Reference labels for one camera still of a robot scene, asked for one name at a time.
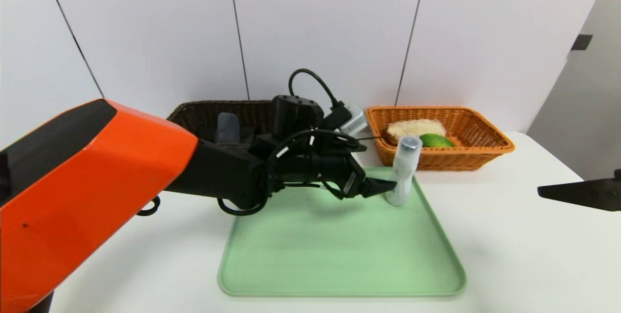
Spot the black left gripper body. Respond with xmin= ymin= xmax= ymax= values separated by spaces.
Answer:
xmin=310 ymin=152 xmax=366 ymax=199

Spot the white bottle with clear cap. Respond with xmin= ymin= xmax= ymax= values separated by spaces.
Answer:
xmin=386 ymin=135 xmax=423 ymax=207

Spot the green lime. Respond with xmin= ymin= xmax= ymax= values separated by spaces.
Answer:
xmin=420 ymin=133 xmax=456 ymax=148

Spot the grey fabric pouch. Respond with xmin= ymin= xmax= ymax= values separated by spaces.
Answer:
xmin=215 ymin=113 xmax=241 ymax=144

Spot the orange wicker basket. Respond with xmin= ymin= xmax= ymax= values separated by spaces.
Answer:
xmin=365 ymin=106 xmax=515 ymax=172

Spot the dark brown wicker basket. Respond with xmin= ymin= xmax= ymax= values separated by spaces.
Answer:
xmin=166 ymin=100 xmax=276 ymax=145

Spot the light green plastic tray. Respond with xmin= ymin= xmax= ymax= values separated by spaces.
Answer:
xmin=218 ymin=166 xmax=467 ymax=297

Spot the light grey left wrist camera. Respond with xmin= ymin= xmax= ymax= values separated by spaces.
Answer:
xmin=339 ymin=104 xmax=368 ymax=135

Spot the black left camera cable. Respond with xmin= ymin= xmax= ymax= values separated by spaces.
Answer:
xmin=288 ymin=68 xmax=346 ymax=115

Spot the black cable loop ring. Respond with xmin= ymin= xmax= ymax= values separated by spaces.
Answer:
xmin=136 ymin=196 xmax=161 ymax=217

